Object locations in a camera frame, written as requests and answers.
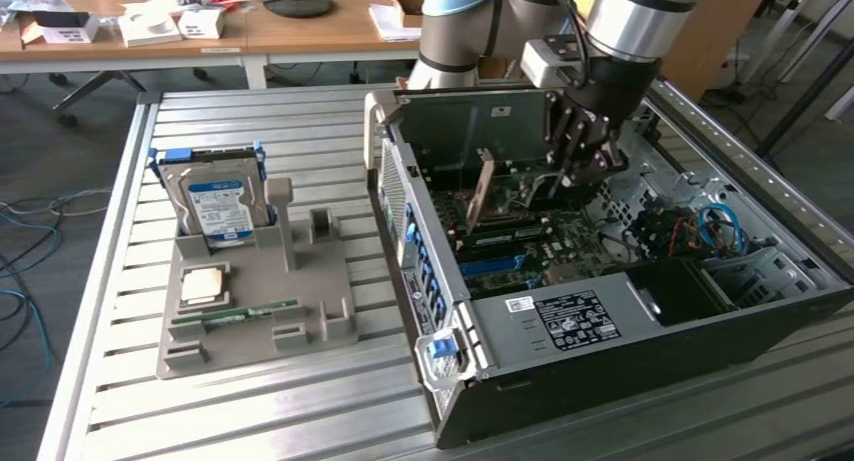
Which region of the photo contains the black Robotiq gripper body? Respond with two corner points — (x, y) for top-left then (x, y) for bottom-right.
(564, 57), (664, 126)

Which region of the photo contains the black graphics card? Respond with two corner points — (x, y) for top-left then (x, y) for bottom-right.
(465, 148), (576, 235)

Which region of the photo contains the green motherboard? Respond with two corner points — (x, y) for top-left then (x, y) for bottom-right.
(426, 163), (636, 300)

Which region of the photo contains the wooden cabinet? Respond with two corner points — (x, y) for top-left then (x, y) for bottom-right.
(657, 0), (780, 102)

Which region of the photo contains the installed RAM stick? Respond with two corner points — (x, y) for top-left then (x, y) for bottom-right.
(457, 225), (546, 250)

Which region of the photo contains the blue expansion slot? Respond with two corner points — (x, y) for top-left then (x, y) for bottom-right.
(460, 258), (529, 278)

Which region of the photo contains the silver disk bay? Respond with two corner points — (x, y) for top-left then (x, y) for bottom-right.
(700, 245), (820, 310)

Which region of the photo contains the stack of papers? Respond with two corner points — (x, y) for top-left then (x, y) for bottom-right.
(369, 3), (423, 42)

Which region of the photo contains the grey power supply unit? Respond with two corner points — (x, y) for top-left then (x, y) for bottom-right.
(466, 273), (662, 370)

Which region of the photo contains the blue case latch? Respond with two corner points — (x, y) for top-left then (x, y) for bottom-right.
(426, 338), (462, 362)

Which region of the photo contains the open black PC case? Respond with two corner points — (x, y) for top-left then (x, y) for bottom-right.
(363, 72), (854, 450)

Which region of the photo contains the black lamp base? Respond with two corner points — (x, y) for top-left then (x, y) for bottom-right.
(262, 0), (334, 19)

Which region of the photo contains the grey parts rack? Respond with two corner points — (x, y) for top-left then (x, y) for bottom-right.
(155, 176), (362, 381)

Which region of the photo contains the hard disk with blue rails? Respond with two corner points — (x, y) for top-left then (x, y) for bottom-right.
(147, 141), (279, 250)

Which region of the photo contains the small white labelled box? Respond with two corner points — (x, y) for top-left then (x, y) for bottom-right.
(178, 8), (227, 41)

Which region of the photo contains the green RAM stick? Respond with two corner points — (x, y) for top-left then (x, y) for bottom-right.
(171, 300), (302, 327)

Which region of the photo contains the silver CPU chip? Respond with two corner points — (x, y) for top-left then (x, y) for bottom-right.
(181, 268), (226, 305)

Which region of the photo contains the white box with tape roll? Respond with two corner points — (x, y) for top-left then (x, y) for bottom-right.
(118, 3), (183, 48)

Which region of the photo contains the wooden desk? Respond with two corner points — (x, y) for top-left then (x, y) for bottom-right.
(0, 0), (613, 77)

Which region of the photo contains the dark wheeled furniture leg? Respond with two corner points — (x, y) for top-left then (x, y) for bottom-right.
(51, 69), (150, 128)

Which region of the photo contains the black and white box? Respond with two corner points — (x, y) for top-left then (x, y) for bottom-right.
(31, 10), (102, 45)

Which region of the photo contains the black camera cable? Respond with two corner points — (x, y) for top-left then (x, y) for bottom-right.
(565, 0), (593, 88)

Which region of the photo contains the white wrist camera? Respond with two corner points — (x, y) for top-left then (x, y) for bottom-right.
(520, 35), (584, 90)

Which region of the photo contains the red and black wire bundle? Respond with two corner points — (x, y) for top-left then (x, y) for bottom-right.
(670, 215), (733, 257)

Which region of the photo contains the blue wire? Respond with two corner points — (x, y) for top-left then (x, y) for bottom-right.
(697, 203), (749, 255)

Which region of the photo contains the grey floor cable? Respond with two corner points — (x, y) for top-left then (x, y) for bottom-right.
(0, 188), (115, 218)

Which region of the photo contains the blue floor cable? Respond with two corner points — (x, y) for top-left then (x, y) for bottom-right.
(0, 200), (63, 407)

